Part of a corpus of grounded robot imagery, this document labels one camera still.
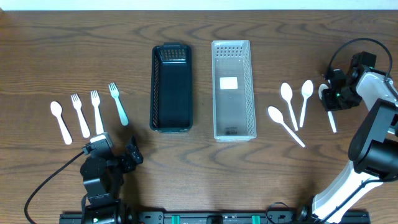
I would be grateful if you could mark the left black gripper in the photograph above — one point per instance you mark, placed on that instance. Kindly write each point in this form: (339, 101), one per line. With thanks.
(127, 159)

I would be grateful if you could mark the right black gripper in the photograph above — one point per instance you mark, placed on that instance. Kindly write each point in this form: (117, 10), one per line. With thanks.
(329, 103)

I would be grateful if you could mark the white plastic spoon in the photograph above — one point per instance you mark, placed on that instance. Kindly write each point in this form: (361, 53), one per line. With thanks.
(306, 91)
(330, 115)
(277, 117)
(287, 94)

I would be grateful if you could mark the mint green fork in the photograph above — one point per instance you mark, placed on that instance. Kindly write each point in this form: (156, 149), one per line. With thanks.
(115, 94)

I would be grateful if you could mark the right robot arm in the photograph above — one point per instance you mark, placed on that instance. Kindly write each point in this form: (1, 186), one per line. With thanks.
(372, 157)

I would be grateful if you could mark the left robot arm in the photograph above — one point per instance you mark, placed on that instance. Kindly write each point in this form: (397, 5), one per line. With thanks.
(102, 174)

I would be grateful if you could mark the black perforated plastic basket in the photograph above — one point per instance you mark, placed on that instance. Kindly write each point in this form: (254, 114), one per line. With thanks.
(171, 97)

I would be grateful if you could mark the white wooden fork middle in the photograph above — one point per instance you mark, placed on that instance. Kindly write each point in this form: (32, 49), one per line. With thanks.
(95, 100)

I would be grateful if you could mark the white wooden fork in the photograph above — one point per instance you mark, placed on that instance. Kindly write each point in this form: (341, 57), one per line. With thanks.
(83, 125)
(95, 100)

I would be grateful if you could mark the white wooden fork left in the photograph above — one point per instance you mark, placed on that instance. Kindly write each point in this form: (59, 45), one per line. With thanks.
(83, 125)

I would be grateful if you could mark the white wooden spoon far left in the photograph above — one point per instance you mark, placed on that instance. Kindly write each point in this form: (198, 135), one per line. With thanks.
(56, 110)

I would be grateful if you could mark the clear perforated plastic basket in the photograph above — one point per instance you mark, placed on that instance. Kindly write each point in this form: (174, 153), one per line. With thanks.
(234, 116)

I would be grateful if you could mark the white label in clear basket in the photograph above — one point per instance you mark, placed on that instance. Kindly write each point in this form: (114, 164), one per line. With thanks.
(228, 83)

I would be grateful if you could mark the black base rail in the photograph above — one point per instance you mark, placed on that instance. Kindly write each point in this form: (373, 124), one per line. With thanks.
(273, 216)

